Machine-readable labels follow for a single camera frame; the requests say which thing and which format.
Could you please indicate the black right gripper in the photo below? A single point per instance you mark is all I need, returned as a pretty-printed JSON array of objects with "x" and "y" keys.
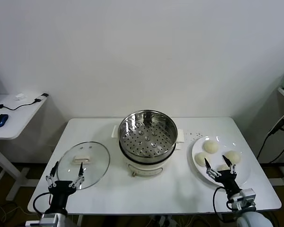
[{"x": 226, "y": 180}]

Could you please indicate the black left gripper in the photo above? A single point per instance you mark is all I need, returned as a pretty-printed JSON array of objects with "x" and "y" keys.
[{"x": 60, "y": 191}]

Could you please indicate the white steamed baozi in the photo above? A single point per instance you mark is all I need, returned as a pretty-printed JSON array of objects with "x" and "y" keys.
[
  {"x": 210, "y": 146},
  {"x": 234, "y": 157},
  {"x": 222, "y": 168},
  {"x": 201, "y": 159}
]

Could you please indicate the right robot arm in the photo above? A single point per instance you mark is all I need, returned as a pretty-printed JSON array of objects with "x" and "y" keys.
[{"x": 252, "y": 220}]

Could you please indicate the perforated steel steamer basket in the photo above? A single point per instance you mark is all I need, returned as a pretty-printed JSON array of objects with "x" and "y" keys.
[{"x": 160, "y": 149}]

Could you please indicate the white round plate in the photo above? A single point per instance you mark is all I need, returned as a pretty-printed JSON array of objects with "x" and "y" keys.
[{"x": 198, "y": 147}]

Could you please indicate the cream electric cooking pot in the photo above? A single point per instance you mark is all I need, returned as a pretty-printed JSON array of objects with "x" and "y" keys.
[{"x": 146, "y": 169}]

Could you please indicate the white power strip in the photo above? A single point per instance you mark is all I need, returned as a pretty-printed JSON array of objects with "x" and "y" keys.
[{"x": 166, "y": 222}]

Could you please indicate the white side desk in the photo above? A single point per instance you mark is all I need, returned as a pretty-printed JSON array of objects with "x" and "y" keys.
[{"x": 19, "y": 118}]

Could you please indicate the blue computer mouse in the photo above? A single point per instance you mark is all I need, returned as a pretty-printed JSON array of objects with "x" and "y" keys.
[{"x": 0, "y": 120}]

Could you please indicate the small white object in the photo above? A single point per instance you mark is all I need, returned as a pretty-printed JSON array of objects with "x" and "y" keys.
[{"x": 19, "y": 97}]

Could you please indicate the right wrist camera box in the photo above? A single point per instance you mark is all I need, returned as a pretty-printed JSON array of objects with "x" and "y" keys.
[{"x": 246, "y": 197}]

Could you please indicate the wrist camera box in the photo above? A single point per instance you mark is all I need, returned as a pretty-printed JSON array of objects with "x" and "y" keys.
[
  {"x": 46, "y": 221},
  {"x": 246, "y": 197}
]

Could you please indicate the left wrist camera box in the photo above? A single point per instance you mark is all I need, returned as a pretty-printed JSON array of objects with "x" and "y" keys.
[{"x": 46, "y": 221}]

